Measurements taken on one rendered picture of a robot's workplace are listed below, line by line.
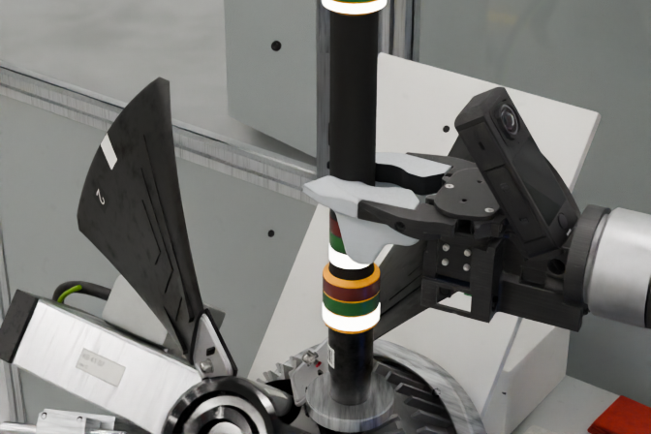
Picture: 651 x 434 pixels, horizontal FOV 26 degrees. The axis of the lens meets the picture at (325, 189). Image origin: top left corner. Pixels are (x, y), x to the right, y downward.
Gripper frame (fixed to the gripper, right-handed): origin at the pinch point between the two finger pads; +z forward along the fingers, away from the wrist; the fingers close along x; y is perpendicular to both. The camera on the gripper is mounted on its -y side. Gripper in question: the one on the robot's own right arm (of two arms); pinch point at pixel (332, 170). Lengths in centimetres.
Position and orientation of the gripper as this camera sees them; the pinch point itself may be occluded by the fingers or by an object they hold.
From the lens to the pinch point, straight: 102.7
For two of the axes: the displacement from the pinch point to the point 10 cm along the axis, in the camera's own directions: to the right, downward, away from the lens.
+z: -9.0, -2.1, 3.8
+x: 4.3, -4.3, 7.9
